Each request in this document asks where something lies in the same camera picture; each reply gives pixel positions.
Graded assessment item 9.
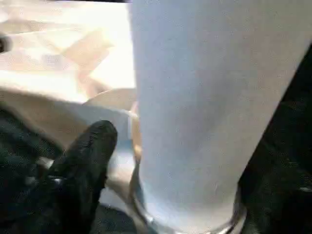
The glossy black mat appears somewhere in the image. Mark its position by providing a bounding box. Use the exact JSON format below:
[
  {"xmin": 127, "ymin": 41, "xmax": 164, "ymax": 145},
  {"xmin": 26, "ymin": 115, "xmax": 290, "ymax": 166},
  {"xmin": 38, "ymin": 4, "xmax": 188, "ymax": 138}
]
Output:
[{"xmin": 0, "ymin": 46, "xmax": 312, "ymax": 234}]

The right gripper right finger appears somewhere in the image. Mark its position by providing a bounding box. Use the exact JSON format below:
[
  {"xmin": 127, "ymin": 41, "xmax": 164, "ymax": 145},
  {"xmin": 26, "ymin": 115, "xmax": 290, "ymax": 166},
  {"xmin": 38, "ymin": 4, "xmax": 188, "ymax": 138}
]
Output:
[{"xmin": 238, "ymin": 158, "xmax": 312, "ymax": 234}]

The white plastic table top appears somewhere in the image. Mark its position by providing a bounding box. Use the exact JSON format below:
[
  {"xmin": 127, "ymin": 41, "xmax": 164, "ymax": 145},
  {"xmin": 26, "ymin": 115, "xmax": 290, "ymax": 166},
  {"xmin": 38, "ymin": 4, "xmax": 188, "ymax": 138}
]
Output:
[{"xmin": 0, "ymin": 0, "xmax": 142, "ymax": 234}]

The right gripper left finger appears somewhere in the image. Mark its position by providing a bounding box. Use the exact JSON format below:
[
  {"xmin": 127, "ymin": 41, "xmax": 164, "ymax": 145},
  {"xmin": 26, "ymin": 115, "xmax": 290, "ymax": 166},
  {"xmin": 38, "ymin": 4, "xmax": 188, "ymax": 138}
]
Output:
[{"xmin": 0, "ymin": 120, "xmax": 118, "ymax": 234}]

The white plastic table leg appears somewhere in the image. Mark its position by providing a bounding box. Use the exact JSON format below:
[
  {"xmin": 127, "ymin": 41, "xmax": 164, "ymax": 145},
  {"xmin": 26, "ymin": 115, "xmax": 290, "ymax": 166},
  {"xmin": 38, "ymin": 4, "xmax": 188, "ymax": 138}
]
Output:
[{"xmin": 128, "ymin": 0, "xmax": 312, "ymax": 234}]

